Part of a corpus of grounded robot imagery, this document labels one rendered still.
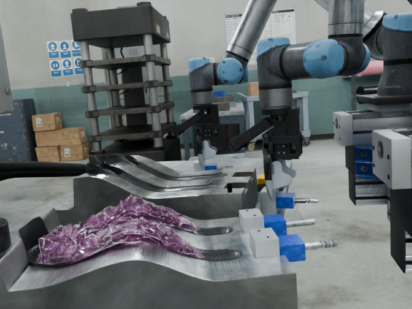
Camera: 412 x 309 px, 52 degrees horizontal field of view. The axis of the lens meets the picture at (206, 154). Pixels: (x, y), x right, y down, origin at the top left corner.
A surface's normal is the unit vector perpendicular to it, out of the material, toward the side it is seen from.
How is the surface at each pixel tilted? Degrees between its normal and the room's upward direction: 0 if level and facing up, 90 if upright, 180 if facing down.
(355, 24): 94
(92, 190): 90
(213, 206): 90
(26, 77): 90
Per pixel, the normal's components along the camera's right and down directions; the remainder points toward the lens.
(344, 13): -0.45, 0.22
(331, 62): 0.66, 0.07
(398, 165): -0.14, 0.17
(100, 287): 0.07, 0.16
